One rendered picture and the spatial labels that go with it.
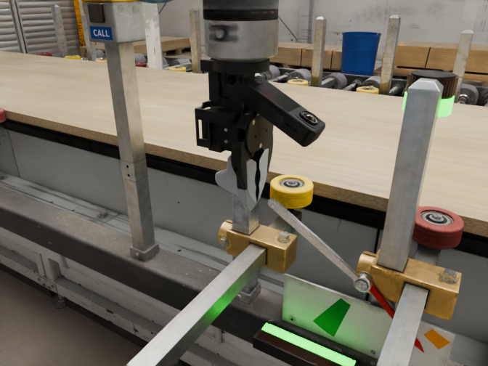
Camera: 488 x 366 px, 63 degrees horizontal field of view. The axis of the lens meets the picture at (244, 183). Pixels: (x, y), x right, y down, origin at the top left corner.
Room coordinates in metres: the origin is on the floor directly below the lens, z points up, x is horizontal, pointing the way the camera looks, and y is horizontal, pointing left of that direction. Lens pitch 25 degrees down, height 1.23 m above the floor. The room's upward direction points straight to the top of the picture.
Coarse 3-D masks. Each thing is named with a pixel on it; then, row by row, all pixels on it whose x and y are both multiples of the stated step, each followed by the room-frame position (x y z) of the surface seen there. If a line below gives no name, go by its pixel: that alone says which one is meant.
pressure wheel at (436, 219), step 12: (420, 216) 0.55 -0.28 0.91; (432, 216) 0.55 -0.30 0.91; (444, 216) 0.56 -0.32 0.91; (456, 216) 0.55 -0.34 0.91; (420, 228) 0.53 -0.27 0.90; (432, 228) 0.52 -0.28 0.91; (444, 228) 0.52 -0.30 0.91; (456, 228) 0.52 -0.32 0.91; (420, 240) 0.52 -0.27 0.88; (432, 240) 0.51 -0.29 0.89; (444, 240) 0.51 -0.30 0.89; (456, 240) 0.51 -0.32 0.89
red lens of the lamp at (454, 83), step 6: (408, 78) 0.53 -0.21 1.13; (414, 78) 0.51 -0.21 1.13; (432, 78) 0.50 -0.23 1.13; (450, 78) 0.50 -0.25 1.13; (456, 78) 0.50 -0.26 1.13; (408, 84) 0.52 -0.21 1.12; (444, 84) 0.49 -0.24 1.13; (450, 84) 0.50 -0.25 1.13; (456, 84) 0.50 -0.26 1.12; (444, 90) 0.49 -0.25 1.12; (450, 90) 0.50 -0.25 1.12; (444, 96) 0.49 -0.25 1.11; (450, 96) 0.50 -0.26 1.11
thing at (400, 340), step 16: (416, 256) 0.51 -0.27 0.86; (432, 256) 0.51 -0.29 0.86; (416, 288) 0.44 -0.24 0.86; (400, 304) 0.40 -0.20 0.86; (416, 304) 0.40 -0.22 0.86; (400, 320) 0.38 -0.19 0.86; (416, 320) 0.38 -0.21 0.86; (400, 336) 0.35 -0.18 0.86; (416, 336) 0.38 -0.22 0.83; (384, 352) 0.33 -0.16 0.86; (400, 352) 0.33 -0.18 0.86
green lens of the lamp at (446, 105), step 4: (404, 92) 0.54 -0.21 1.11; (404, 96) 0.53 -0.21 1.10; (404, 100) 0.53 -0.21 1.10; (444, 100) 0.49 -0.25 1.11; (448, 100) 0.50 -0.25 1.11; (452, 100) 0.50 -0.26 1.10; (404, 104) 0.52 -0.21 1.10; (440, 104) 0.49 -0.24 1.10; (444, 104) 0.49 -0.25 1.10; (448, 104) 0.50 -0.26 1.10; (452, 104) 0.51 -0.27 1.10; (440, 108) 0.49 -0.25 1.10; (444, 108) 0.50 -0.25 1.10; (448, 108) 0.50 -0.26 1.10; (440, 112) 0.49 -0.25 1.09; (444, 112) 0.50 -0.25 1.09; (448, 112) 0.50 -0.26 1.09; (440, 116) 0.49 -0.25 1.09
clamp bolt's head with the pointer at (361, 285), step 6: (372, 276) 0.47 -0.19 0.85; (360, 282) 0.46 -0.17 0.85; (366, 282) 0.46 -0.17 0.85; (360, 288) 0.46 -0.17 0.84; (366, 288) 0.46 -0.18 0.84; (372, 288) 0.47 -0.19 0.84; (378, 294) 0.46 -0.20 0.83; (378, 300) 0.46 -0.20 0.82; (384, 300) 0.46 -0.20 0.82; (384, 306) 0.46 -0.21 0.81; (390, 306) 0.45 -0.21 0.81; (390, 312) 0.45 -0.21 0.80; (420, 348) 0.42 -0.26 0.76
